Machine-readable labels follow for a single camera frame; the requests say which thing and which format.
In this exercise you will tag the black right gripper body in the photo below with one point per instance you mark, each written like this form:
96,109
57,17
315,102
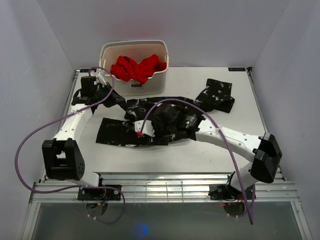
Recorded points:
163,132

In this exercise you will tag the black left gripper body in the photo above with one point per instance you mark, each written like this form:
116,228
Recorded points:
102,92

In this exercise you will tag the black white patterned trousers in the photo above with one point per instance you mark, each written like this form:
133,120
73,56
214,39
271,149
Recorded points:
215,96

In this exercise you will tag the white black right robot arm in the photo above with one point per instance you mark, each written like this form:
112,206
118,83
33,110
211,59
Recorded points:
262,152

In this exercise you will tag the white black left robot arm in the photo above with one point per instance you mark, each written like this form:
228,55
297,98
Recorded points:
62,156

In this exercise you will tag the red crumpled garment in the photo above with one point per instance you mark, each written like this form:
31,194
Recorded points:
127,69

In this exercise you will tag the cream perforated plastic basket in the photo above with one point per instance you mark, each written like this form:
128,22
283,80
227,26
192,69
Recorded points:
136,50

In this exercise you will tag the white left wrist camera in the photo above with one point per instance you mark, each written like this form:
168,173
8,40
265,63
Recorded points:
99,74

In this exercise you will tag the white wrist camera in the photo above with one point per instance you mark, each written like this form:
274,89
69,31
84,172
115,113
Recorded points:
144,128
99,74

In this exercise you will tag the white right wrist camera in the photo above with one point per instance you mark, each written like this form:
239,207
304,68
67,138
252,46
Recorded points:
144,128

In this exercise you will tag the aluminium rail frame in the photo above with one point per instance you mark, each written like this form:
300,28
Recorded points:
167,188

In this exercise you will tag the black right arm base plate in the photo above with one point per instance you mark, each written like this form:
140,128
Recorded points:
225,193

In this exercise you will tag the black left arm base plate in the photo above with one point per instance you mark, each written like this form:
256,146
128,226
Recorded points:
112,193

